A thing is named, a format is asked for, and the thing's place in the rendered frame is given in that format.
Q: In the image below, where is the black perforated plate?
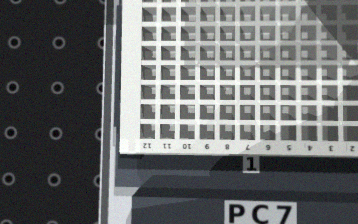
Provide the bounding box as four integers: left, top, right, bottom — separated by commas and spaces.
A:
0, 0, 105, 224

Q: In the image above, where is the white well plate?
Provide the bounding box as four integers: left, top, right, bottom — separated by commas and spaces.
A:
120, 0, 358, 158

